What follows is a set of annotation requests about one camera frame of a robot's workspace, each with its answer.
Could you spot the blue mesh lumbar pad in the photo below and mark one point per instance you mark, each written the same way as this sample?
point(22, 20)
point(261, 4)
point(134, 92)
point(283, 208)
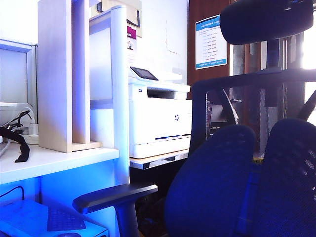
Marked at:
point(284, 185)
point(209, 185)

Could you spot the white plug adapter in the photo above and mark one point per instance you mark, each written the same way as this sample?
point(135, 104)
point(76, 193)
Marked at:
point(34, 128)

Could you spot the blue and white notice poster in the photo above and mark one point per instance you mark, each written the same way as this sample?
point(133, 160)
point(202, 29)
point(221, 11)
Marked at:
point(211, 42)

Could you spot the white rounded partition post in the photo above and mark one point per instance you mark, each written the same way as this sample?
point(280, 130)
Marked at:
point(119, 74)

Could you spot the dark blue backpack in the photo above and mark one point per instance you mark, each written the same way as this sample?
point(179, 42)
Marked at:
point(23, 148)

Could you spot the dark chair headrest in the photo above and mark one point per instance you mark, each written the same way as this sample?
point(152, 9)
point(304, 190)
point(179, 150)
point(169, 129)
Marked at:
point(264, 19)

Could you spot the beige framed board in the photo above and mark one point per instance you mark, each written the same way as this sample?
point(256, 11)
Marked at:
point(118, 5)

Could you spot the blue computer case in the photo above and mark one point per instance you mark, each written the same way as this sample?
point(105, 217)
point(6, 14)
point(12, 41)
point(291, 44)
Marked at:
point(24, 219)

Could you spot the frosted glass partition panel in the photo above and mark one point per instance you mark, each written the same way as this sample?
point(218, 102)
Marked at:
point(14, 74)

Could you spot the white HP printer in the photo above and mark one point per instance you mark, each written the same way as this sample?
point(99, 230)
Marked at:
point(160, 118)

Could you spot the light wooden shelf organizer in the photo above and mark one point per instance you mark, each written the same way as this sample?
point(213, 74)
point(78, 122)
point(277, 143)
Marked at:
point(54, 74)

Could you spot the black chair armrest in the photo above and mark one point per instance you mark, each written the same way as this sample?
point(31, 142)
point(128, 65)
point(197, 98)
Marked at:
point(113, 196)

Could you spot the purple and white leaflet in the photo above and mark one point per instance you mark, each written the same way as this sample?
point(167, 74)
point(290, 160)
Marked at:
point(131, 33)

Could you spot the white power strip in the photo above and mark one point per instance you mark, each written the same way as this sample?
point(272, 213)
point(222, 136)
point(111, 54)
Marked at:
point(33, 138)

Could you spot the blue mesh office chair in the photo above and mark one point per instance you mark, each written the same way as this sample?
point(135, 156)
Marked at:
point(200, 98)

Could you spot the dark brown wooden door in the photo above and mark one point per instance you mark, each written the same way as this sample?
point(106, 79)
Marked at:
point(207, 79)

